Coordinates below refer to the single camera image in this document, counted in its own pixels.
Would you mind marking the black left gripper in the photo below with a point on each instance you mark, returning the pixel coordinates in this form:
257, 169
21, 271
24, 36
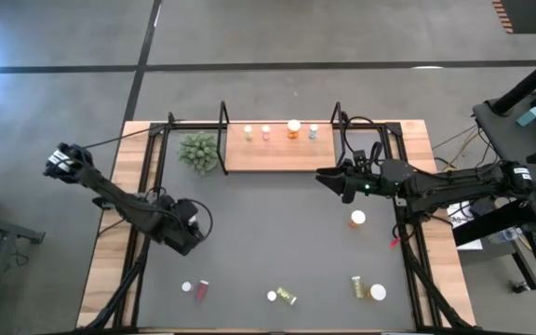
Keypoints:
179, 237

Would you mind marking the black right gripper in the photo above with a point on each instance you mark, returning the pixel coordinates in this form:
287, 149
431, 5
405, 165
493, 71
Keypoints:
365, 183

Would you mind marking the small white cap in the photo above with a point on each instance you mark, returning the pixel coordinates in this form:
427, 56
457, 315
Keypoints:
186, 286

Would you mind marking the pink medicine bottle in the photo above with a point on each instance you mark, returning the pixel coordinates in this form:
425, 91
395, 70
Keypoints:
265, 129
272, 295

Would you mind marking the yellow-green medicine bottle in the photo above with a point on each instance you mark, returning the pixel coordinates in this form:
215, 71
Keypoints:
357, 287
248, 129
286, 296

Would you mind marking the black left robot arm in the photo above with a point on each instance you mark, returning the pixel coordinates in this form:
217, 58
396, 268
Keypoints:
114, 197

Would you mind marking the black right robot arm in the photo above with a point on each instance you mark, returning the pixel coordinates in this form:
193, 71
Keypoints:
454, 183

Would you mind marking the wooden shelf with black legs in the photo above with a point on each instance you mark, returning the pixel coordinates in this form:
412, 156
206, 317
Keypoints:
277, 158

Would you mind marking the red tag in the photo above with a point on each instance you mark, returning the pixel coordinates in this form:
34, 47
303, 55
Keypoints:
394, 242

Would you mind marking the green potted plant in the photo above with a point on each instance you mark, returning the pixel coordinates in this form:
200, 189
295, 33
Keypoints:
198, 151

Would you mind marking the grey table mat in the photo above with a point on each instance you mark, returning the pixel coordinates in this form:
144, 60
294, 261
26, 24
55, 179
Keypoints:
272, 251

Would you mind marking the white paper sheet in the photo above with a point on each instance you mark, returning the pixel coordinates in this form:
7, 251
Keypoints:
458, 215

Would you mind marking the clear water bottle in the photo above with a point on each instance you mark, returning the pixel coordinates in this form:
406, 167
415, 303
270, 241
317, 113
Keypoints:
503, 236

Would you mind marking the grey side desk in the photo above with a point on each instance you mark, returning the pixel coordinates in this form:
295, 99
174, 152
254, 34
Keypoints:
514, 153

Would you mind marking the teal box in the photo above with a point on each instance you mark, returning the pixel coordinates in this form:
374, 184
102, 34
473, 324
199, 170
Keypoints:
528, 116

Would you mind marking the black pole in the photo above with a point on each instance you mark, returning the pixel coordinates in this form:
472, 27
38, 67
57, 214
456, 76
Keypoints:
528, 81

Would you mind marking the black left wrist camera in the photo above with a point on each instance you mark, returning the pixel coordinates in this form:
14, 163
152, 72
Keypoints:
183, 208

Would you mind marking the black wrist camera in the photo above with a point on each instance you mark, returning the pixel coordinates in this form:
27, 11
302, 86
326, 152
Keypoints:
183, 208
360, 158

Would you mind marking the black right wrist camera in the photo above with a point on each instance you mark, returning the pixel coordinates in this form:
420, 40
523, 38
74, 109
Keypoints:
360, 158

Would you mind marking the black metal station frame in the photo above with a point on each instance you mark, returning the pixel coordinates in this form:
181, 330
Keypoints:
393, 128

